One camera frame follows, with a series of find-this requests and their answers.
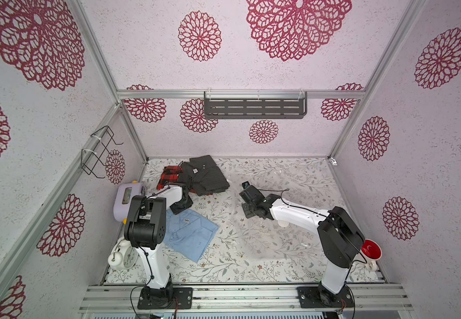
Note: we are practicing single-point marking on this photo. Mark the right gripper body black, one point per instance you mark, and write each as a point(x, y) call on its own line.
point(250, 198)

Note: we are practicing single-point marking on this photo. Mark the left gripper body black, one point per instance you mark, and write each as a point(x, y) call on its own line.
point(181, 206)

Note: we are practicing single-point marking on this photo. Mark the light blue shirt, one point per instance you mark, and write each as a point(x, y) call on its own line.
point(189, 233)

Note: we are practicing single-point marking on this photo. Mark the clear plastic vacuum bag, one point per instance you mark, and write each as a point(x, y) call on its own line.
point(307, 182)

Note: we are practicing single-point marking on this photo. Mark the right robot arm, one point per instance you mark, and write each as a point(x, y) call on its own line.
point(339, 235)

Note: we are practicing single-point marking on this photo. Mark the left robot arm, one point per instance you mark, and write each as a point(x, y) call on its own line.
point(145, 229)

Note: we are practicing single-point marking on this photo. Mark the dark grey folded shirt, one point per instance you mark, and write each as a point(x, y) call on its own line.
point(204, 176)

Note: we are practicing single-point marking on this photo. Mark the red black plaid shirt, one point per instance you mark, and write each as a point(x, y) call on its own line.
point(171, 174)

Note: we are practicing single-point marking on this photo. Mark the white analog alarm clock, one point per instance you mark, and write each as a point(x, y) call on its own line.
point(123, 255)

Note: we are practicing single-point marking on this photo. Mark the white mug red inside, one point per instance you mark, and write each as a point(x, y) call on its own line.
point(372, 253)

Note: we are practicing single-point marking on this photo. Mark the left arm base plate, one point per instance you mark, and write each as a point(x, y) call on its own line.
point(165, 298)

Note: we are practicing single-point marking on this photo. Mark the dark grey wall shelf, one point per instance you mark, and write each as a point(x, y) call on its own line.
point(254, 108)

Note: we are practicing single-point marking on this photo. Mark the black wire wall rack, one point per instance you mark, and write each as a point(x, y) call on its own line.
point(93, 156)

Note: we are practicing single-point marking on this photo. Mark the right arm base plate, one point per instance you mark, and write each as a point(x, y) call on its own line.
point(320, 297)

